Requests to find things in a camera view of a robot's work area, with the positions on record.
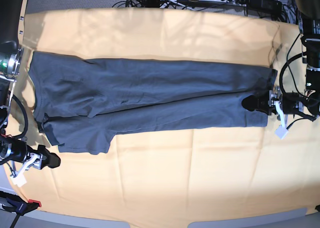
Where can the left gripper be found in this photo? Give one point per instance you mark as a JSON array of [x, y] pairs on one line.
[[280, 104]]

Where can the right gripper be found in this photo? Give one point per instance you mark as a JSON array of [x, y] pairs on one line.
[[30, 157]]

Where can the blue-grey T-shirt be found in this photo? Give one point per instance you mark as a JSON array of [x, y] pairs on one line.
[[82, 104]]

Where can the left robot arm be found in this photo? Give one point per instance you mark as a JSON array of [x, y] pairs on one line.
[[305, 104]]

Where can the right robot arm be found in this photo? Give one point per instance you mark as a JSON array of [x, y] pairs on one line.
[[12, 14]]

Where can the blue red bar clamp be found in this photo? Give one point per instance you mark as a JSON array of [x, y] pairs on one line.
[[12, 203]]

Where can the yellow tablecloth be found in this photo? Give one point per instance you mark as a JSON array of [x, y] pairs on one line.
[[170, 179]]

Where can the black power adapter brick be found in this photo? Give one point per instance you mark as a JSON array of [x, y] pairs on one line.
[[273, 7]]

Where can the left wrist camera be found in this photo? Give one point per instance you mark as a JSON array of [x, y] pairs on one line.
[[281, 132]]

